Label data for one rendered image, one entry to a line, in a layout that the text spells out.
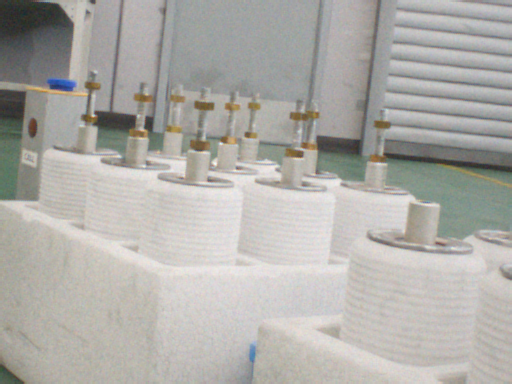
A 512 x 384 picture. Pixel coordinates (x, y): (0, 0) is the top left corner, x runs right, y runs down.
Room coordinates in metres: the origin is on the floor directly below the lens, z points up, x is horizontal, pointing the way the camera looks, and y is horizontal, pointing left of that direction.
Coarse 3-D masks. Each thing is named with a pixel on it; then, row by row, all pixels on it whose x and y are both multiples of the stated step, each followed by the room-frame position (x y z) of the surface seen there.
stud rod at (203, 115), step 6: (204, 90) 0.94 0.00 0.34; (210, 90) 0.94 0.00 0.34; (204, 96) 0.94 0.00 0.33; (210, 96) 0.94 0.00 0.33; (198, 114) 0.94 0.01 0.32; (204, 114) 0.94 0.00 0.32; (198, 120) 0.94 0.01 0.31; (204, 120) 0.94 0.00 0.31; (198, 126) 0.94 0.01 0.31; (204, 126) 0.94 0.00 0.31; (198, 132) 0.94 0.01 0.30; (204, 132) 0.94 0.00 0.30; (198, 138) 0.94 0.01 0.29; (204, 138) 0.94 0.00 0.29; (198, 150) 0.94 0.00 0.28
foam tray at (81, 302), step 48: (0, 240) 1.13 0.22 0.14; (48, 240) 1.02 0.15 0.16; (96, 240) 0.96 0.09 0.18; (0, 288) 1.12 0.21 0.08; (48, 288) 1.01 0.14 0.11; (96, 288) 0.93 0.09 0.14; (144, 288) 0.86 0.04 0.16; (192, 288) 0.86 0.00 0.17; (240, 288) 0.89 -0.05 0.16; (288, 288) 0.92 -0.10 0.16; (336, 288) 0.95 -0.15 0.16; (0, 336) 1.11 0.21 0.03; (48, 336) 1.00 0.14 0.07; (96, 336) 0.92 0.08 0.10; (144, 336) 0.85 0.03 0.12; (192, 336) 0.86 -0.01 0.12; (240, 336) 0.89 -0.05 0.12
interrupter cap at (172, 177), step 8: (160, 176) 0.93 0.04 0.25; (168, 176) 0.94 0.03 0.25; (176, 176) 0.95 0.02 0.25; (184, 176) 0.96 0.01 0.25; (208, 176) 0.97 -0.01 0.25; (184, 184) 0.91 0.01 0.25; (192, 184) 0.91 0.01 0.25; (200, 184) 0.91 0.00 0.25; (208, 184) 0.91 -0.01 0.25; (216, 184) 0.91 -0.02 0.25; (224, 184) 0.92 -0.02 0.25; (232, 184) 0.93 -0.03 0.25
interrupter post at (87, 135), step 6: (78, 126) 1.14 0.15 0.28; (84, 126) 1.13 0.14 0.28; (90, 126) 1.13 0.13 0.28; (78, 132) 1.13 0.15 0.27; (84, 132) 1.13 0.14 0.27; (90, 132) 1.13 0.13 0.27; (96, 132) 1.13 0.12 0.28; (78, 138) 1.13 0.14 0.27; (84, 138) 1.13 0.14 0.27; (90, 138) 1.13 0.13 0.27; (96, 138) 1.14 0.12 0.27; (78, 144) 1.13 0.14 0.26; (84, 144) 1.13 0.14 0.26; (90, 144) 1.13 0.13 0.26; (84, 150) 1.13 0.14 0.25; (90, 150) 1.13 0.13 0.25
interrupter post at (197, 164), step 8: (192, 152) 0.93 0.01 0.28; (200, 152) 0.93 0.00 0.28; (208, 152) 0.94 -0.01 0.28; (192, 160) 0.93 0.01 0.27; (200, 160) 0.93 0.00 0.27; (208, 160) 0.94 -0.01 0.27; (192, 168) 0.93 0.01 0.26; (200, 168) 0.93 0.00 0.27; (208, 168) 0.94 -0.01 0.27; (192, 176) 0.93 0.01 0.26; (200, 176) 0.93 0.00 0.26
